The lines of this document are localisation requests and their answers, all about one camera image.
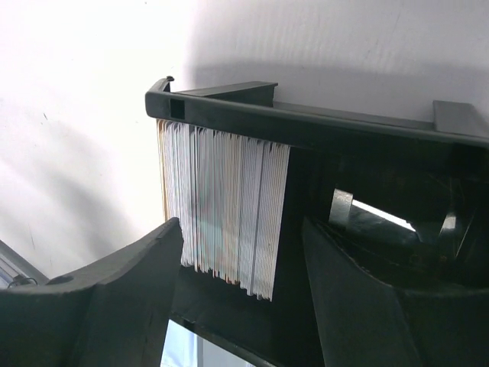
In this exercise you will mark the black plastic card tray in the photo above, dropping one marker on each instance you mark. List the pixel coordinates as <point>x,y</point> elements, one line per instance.
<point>414,193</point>

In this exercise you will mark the white cards stack in tray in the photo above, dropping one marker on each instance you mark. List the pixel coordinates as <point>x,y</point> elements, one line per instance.
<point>228,192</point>

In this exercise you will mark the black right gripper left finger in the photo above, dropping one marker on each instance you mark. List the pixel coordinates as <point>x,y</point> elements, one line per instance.
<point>112,312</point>

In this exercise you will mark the aluminium front rail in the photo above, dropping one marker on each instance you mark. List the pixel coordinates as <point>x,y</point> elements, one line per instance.
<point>16,271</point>

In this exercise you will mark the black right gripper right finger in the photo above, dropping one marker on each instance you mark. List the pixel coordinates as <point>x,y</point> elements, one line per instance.
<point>371,312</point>

